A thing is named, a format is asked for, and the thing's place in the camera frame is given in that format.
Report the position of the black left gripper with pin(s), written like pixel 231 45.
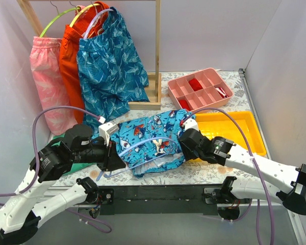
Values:
pixel 110 157

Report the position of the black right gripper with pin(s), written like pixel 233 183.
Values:
pixel 184 147

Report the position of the blue shark print shorts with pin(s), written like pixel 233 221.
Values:
pixel 166 124

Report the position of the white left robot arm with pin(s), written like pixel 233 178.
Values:
pixel 22 215

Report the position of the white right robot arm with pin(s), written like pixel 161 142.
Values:
pixel 276 182

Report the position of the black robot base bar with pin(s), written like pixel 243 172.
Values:
pixel 203 199

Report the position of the teal leaf print shorts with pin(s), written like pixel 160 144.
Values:
pixel 111 73

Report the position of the pink patterned shorts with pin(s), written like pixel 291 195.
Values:
pixel 44 61

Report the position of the orange shorts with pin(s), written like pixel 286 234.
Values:
pixel 68 54

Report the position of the yellow hanger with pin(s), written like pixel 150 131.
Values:
pixel 84 10

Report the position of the translucent white hanger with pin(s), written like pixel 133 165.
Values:
pixel 94 21

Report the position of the floral table mat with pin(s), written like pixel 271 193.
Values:
pixel 192 172

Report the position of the yellow plastic tray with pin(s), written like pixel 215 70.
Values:
pixel 218 124

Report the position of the green folded cloth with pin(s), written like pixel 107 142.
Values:
pixel 75 167

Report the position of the red cloth in corner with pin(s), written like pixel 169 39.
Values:
pixel 184 104

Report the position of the pink divided organizer box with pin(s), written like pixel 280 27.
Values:
pixel 204 88

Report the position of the red white striped cloth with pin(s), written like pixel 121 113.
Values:
pixel 222 92

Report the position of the red rolled cloth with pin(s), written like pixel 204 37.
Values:
pixel 195 84

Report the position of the wooden clothes rack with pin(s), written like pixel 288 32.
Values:
pixel 153 90

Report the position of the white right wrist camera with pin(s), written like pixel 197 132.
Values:
pixel 189 124

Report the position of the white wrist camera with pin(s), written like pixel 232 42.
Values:
pixel 106 129
pixel 189 124

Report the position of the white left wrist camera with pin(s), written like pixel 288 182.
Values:
pixel 106 129

